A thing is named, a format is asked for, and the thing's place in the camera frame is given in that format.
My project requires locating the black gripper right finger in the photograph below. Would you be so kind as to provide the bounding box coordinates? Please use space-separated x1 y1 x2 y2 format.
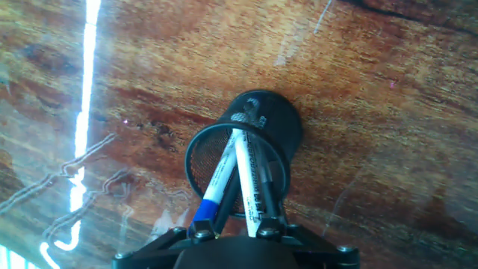
255 216 361 269

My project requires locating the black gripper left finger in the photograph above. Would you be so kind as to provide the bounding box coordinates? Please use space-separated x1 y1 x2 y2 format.
111 218 218 269

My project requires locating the black-capped white whiteboard marker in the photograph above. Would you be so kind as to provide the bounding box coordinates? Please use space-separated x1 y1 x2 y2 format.
233 129 270 238

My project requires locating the black pen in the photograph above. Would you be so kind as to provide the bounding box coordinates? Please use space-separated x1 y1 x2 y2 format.
257 149 282 222
213 167 240 235

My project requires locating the black mesh pen holder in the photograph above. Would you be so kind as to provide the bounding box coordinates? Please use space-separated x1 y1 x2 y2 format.
184 89 304 220

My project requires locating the blue-capped white marker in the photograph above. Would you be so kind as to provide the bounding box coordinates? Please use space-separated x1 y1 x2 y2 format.
188 129 243 236

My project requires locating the brown wooden board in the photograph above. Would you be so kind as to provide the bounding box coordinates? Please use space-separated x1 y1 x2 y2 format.
0 0 478 269

